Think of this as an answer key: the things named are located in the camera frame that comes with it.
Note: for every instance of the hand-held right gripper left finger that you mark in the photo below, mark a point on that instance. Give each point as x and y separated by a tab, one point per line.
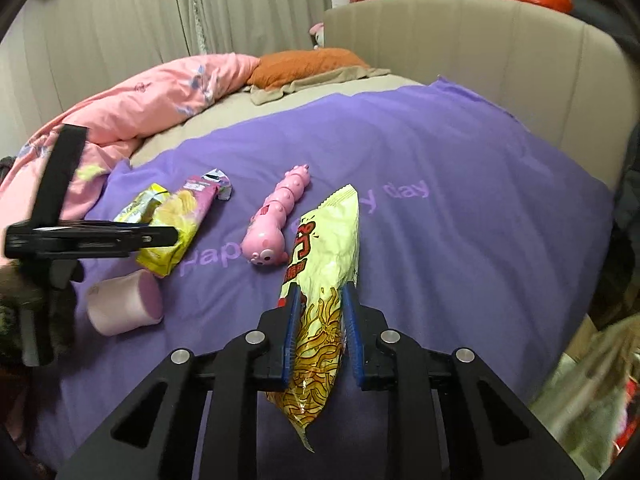
291	330

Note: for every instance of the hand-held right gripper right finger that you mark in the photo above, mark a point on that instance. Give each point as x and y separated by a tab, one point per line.
352	335

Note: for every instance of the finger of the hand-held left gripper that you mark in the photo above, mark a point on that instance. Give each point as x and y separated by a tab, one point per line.
155	237

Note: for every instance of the pink snack wrapper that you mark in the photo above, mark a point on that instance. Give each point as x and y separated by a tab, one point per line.
187	205

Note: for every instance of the yellow noodle snack bag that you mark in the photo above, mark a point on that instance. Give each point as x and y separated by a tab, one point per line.
325	240

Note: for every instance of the pale plastic bag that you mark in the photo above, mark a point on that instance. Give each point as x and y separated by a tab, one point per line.
585	400

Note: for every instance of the person's left hand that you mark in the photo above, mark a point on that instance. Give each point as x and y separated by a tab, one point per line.
67	310

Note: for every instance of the pink bottle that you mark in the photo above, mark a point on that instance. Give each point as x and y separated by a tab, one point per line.
125	305

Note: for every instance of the pink caterpillar toy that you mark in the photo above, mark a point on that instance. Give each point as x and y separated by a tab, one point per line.
272	230

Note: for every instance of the purple blanket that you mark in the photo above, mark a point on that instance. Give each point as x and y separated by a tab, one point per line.
450	260

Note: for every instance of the beige bed sheet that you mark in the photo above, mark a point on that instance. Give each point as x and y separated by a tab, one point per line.
225	120

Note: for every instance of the pink quilt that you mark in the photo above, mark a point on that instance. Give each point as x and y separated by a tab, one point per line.
150	100

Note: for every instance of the beige curtain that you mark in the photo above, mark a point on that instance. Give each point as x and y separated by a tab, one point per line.
150	10

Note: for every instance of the orange pillow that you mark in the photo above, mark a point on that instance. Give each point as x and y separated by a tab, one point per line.
305	65

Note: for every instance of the pink and white plush toy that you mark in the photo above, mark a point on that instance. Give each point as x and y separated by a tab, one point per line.
317	35

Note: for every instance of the beige bed headboard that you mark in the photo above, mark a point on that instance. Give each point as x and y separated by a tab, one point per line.
500	50

